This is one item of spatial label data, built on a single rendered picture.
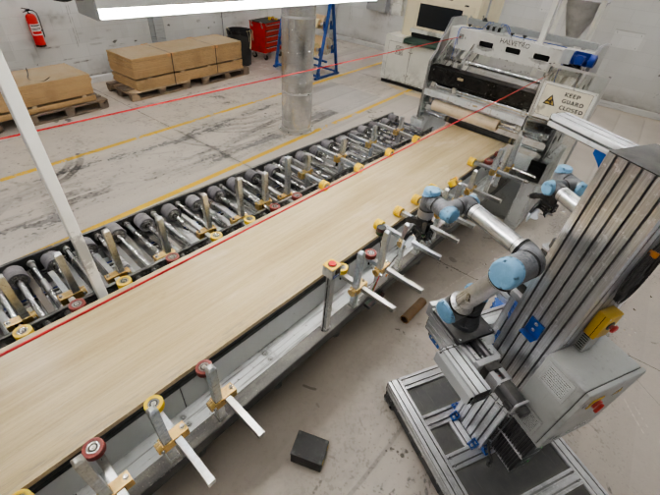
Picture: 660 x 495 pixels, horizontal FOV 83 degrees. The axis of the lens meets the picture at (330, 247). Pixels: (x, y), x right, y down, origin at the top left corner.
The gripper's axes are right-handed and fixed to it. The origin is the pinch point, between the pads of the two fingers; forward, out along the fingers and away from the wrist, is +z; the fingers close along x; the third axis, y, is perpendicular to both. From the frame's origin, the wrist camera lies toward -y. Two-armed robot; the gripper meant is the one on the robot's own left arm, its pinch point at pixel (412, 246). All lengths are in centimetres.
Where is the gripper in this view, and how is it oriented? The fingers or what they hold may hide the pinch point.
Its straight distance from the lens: 197.5
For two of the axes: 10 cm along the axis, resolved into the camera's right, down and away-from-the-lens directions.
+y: 3.8, 6.2, -6.9
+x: 9.2, -1.9, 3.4
